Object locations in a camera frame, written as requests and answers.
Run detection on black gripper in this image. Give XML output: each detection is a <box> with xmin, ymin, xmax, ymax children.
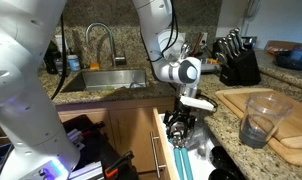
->
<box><xmin>163</xmin><ymin>99</ymin><xmax>197</xmax><ymax>140</ymax></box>

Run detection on wooden kitchen drawer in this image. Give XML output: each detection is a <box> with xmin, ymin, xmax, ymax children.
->
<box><xmin>150</xmin><ymin>107</ymin><xmax>232</xmax><ymax>180</ymax></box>

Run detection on teal handled can opener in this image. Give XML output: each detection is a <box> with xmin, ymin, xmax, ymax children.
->
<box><xmin>170</xmin><ymin>130</ymin><xmax>195</xmax><ymax>180</ymax></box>

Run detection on black round measuring cup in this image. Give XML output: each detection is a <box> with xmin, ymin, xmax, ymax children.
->
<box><xmin>207</xmin><ymin>168</ymin><xmax>245</xmax><ymax>180</ymax></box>
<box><xmin>209</xmin><ymin>145</ymin><xmax>239</xmax><ymax>169</ymax></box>

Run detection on wooden cabinet front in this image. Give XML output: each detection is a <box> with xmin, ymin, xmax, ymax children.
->
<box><xmin>55</xmin><ymin>99</ymin><xmax>169</xmax><ymax>180</ymax></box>

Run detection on grey dish rack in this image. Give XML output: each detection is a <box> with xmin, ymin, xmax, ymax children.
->
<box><xmin>200</xmin><ymin>54</ymin><xmax>222</xmax><ymax>74</ymax></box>

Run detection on black orange clamp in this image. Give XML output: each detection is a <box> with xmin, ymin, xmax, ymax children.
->
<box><xmin>80</xmin><ymin>120</ymin><xmax>106</xmax><ymax>135</ymax></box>
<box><xmin>104</xmin><ymin>150</ymin><xmax>135</xmax><ymax>179</ymax></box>

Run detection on clear drinking glass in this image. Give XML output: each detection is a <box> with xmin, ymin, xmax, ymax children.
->
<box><xmin>238</xmin><ymin>91</ymin><xmax>294</xmax><ymax>149</ymax></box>

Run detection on steel kitchen scissors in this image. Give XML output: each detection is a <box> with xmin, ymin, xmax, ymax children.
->
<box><xmin>214</xmin><ymin>51</ymin><xmax>229</xmax><ymax>67</ymax></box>

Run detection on black tool case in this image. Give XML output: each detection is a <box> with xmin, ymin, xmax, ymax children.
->
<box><xmin>62</xmin><ymin>114</ymin><xmax>139</xmax><ymax>180</ymax></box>

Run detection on black knife block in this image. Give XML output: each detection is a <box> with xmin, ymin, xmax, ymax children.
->
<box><xmin>212</xmin><ymin>28</ymin><xmax>262</xmax><ymax>87</ymax></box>

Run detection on stainless steel sink basin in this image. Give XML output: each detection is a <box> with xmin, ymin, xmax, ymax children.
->
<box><xmin>60</xmin><ymin>68</ymin><xmax>148</xmax><ymax>94</ymax></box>

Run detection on white plate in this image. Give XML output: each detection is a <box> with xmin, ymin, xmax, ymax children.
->
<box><xmin>157</xmin><ymin>29</ymin><xmax>186</xmax><ymax>58</ymax></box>

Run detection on steel kitchen faucet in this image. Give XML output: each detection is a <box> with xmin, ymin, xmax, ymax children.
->
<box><xmin>85</xmin><ymin>22</ymin><xmax>127</xmax><ymax>68</ymax></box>

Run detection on large wooden cutting board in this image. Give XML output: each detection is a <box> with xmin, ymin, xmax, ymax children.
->
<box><xmin>214</xmin><ymin>87</ymin><xmax>302</xmax><ymax>168</ymax></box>

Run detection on small wooden cutting board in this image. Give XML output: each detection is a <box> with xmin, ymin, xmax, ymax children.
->
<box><xmin>222</xmin><ymin>91</ymin><xmax>302</xmax><ymax>150</ymax></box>

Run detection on brown wooden board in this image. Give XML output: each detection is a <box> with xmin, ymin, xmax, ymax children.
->
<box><xmin>264</xmin><ymin>40</ymin><xmax>299</xmax><ymax>56</ymax></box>

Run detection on small bottle blue label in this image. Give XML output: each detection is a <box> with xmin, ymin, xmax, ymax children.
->
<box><xmin>67</xmin><ymin>54</ymin><xmax>81</xmax><ymax>72</ymax></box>

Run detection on dark blue pan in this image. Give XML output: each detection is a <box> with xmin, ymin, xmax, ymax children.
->
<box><xmin>274</xmin><ymin>43</ymin><xmax>302</xmax><ymax>71</ymax></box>

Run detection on dark glass bottle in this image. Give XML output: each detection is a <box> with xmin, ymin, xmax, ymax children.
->
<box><xmin>45</xmin><ymin>39</ymin><xmax>62</xmax><ymax>75</ymax></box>

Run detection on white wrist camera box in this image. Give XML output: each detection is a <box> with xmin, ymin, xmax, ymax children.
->
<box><xmin>179</xmin><ymin>95</ymin><xmax>215</xmax><ymax>112</ymax></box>

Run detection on steel drawer bar handle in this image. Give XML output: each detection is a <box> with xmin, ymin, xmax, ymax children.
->
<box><xmin>149</xmin><ymin>131</ymin><xmax>167</xmax><ymax>179</ymax></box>

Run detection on black hanging cable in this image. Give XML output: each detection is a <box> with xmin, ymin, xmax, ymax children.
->
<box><xmin>51</xmin><ymin>13</ymin><xmax>69</xmax><ymax>100</ymax></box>

